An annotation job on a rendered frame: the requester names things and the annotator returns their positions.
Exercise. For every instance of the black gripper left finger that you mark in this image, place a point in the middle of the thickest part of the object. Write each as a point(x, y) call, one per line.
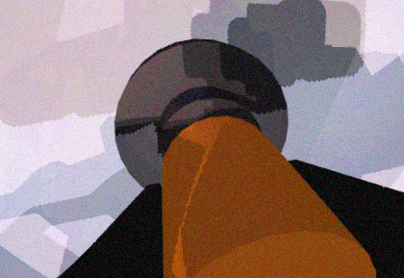
point(132, 246)

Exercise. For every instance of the orange cylinder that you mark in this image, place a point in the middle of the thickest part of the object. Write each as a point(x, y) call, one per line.
point(233, 207)

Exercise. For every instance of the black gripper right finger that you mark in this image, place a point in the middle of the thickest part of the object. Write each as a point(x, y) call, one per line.
point(373, 213)

